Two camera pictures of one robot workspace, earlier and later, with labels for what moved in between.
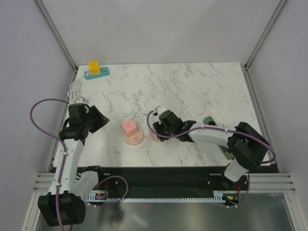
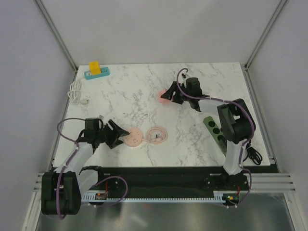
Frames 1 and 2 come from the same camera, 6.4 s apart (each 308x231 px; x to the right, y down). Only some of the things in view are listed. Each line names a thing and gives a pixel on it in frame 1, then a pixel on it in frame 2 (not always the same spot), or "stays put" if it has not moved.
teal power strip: x=104 y=71 stays put
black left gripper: x=100 y=119 -> x=111 y=145
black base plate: x=165 y=179 stays put
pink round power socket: x=134 y=140 stays put
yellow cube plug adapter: x=95 y=67 stays put
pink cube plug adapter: x=130 y=127 -> x=162 y=100
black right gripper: x=158 y=128 -> x=168 y=94
